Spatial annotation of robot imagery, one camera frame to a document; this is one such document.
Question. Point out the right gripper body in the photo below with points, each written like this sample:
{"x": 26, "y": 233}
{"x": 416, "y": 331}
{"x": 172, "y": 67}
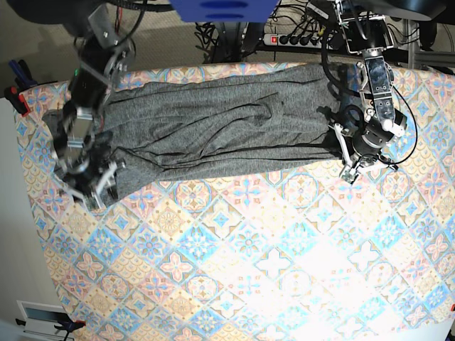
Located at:
{"x": 87, "y": 182}

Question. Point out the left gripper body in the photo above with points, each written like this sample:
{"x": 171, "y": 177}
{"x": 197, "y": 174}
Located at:
{"x": 362, "y": 150}

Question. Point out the grey t-shirt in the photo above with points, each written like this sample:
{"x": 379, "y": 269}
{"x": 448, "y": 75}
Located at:
{"x": 237, "y": 125}

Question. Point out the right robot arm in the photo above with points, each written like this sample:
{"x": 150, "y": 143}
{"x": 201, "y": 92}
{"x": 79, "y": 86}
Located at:
{"x": 80, "y": 147}

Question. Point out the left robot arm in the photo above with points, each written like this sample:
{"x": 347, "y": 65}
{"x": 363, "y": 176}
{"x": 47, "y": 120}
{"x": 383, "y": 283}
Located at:
{"x": 363, "y": 26}

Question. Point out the white power strip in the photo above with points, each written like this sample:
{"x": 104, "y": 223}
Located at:
{"x": 298, "y": 41}

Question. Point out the red black clamp upper left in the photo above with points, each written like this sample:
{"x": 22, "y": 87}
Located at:
{"x": 17, "y": 100}

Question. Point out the patterned tablecloth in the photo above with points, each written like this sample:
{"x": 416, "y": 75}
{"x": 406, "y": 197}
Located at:
{"x": 291, "y": 255}

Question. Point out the black orange clamp lower left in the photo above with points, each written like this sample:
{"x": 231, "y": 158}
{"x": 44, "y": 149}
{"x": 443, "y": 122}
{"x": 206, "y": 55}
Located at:
{"x": 67, "y": 325}

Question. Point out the white floor vent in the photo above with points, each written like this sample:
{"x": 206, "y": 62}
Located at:
{"x": 41, "y": 319}

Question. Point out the blue black clamp handles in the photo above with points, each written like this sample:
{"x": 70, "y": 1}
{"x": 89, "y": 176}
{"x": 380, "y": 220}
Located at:
{"x": 24, "y": 78}

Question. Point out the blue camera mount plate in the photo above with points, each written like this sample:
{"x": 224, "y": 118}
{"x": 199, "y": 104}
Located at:
{"x": 256, "y": 11}

